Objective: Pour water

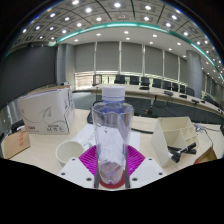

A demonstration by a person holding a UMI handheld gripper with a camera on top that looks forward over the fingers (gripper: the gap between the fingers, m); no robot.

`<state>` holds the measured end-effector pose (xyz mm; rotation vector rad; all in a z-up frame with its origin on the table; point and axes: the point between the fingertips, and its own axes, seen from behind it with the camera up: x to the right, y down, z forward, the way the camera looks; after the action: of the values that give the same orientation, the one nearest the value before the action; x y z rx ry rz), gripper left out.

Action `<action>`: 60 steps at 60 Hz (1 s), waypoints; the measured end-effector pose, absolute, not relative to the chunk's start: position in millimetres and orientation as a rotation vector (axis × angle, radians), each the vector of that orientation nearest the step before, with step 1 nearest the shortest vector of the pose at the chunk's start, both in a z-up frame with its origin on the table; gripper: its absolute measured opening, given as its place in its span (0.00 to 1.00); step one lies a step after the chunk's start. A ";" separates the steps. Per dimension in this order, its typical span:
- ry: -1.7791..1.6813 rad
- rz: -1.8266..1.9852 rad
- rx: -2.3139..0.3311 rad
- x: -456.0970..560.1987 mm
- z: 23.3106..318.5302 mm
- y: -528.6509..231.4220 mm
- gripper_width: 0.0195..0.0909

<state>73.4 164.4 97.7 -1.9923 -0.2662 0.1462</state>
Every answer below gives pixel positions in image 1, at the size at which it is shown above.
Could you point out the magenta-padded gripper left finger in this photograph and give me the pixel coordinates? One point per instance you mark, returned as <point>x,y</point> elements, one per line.
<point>75,171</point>

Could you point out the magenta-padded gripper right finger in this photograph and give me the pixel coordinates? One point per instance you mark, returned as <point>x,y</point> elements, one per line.
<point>148,170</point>

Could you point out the clear plastic water bottle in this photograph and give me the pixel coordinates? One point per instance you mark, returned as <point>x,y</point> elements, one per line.
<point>112,133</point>

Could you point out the white ceramic mug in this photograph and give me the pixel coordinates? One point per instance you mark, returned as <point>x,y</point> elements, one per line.
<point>66,153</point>

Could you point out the white desk organizer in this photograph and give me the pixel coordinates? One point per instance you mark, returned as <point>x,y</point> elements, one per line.
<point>165,140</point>

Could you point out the white printed paper sheet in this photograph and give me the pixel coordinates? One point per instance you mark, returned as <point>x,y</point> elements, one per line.
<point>83,133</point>

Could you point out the open brown cardboard box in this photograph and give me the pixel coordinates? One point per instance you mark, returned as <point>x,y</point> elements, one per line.
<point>208,156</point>

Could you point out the brown kraft envelope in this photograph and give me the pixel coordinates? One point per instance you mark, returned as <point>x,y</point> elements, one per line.
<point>15,145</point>

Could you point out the white cardboard paper box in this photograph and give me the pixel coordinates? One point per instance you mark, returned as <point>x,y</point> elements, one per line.
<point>45,111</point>

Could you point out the long curved conference desk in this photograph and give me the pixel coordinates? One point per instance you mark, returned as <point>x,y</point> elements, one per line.
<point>143,91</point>

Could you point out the row of black office chairs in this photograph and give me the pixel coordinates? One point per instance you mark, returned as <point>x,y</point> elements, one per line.
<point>134,80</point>

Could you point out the group of ceiling lights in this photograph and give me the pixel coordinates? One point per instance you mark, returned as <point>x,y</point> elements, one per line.
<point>88,10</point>

